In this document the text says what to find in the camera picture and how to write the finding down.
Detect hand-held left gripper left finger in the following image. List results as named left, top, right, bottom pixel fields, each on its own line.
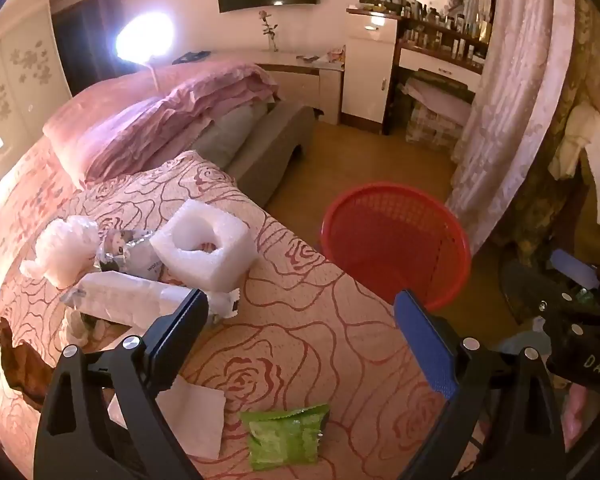
left=32, top=287, right=210, bottom=480

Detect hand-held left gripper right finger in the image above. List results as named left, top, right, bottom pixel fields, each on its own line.
left=394, top=289, right=566, bottom=480

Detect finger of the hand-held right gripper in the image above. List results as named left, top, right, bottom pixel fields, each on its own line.
left=535, top=292, right=600, bottom=342

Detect long white carton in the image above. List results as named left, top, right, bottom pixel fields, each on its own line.
left=60, top=270, right=241, bottom=323

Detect doll picture packet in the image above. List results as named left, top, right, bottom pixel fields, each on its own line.
left=96, top=229, right=168, bottom=281

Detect white tissue paper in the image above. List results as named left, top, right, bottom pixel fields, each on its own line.
left=107, top=374, right=227, bottom=461

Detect red plastic basket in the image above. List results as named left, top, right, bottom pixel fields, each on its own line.
left=321, top=183, right=472, bottom=311

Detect white foam block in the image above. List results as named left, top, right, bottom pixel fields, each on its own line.
left=150, top=199, right=258, bottom=295

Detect clear plastic bag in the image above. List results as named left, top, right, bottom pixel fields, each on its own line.
left=20, top=215, right=101, bottom=288

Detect green snack packet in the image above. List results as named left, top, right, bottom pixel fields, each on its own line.
left=240, top=404, right=331, bottom=471

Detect pink cloth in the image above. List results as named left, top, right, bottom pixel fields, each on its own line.
left=564, top=385, right=600, bottom=453

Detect dark floral curtain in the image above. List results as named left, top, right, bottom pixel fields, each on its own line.
left=510, top=0, right=600, bottom=271

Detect rose pattern blanket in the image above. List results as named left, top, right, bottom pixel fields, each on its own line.
left=0, top=150, right=481, bottom=480

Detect hanging white clothes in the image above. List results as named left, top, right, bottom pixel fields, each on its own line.
left=552, top=102, right=600, bottom=228

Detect dark brown cloth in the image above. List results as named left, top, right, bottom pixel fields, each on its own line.
left=0, top=317, right=56, bottom=408

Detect pink floral bed sheet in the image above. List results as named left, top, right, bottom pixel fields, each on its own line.
left=0, top=130, right=96, bottom=311

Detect grey upholstered bed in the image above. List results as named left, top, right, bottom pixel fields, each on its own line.
left=195, top=100, right=317, bottom=208

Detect pink floral curtain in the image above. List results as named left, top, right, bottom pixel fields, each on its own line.
left=445, top=0, right=581, bottom=256

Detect pink pillow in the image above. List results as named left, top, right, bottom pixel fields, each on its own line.
left=42, top=72, right=177, bottom=181

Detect cloth covered stool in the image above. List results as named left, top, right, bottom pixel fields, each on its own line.
left=400, top=72, right=476, bottom=146

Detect folded pink quilt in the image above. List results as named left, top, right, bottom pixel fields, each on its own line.
left=87, top=59, right=282, bottom=181

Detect black item on console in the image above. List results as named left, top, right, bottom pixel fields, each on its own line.
left=172, top=50, right=211, bottom=65

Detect white cabinet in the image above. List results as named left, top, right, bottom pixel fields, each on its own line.
left=340, top=10, right=406, bottom=126

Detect white television console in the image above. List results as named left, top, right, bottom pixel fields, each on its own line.
left=215, top=49, right=346, bottom=126

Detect dressing table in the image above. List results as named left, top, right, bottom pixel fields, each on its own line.
left=392, top=10, right=488, bottom=136

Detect flower pattern wardrobe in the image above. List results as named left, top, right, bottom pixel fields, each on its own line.
left=0, top=2, right=76, bottom=181

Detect dark door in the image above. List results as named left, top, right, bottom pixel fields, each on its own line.
left=50, top=0, right=106, bottom=96

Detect row of cosmetic bottles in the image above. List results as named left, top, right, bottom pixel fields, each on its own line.
left=362, top=0, right=492, bottom=61

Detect rose in glass vase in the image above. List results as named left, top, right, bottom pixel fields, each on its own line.
left=257, top=9, right=279, bottom=53

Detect ring light on stand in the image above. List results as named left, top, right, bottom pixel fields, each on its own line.
left=115, top=11, right=175, bottom=92

